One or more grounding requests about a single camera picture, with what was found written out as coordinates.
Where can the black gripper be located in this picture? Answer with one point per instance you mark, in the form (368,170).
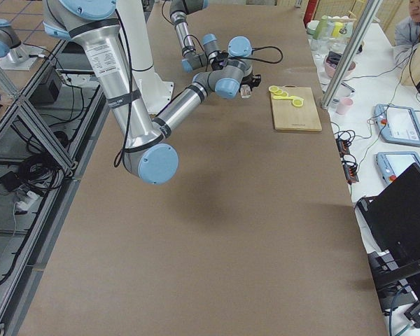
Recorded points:
(255,80)

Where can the clear glass shaker cup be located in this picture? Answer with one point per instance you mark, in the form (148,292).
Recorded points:
(245,91)

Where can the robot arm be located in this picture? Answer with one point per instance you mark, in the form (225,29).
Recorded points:
(95,26)
(196,42)

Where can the green plastic cup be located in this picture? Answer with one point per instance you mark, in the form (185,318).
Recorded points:
(321,28)

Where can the pink plastic cup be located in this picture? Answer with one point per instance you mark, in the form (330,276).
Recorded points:
(345,103)

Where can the yellow plastic knife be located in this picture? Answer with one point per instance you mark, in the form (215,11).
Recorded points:
(293,98)

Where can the wooden cutting board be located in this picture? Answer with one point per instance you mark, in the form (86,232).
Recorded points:
(286,117)

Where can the pink bowl with cloth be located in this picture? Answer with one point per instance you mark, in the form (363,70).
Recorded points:
(331,63)

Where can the teach pendant tablet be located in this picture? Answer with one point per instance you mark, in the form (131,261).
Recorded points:
(392,164)
(397,124)

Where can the seated person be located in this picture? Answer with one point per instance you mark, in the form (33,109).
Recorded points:
(407,40)

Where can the black monitor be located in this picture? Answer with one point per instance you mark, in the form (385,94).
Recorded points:
(393,216)

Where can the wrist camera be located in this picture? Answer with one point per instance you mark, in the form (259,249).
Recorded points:
(218,60)

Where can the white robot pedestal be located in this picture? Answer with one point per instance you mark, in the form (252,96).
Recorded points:
(156,92)

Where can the aluminium frame post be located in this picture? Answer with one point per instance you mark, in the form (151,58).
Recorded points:
(365,20)

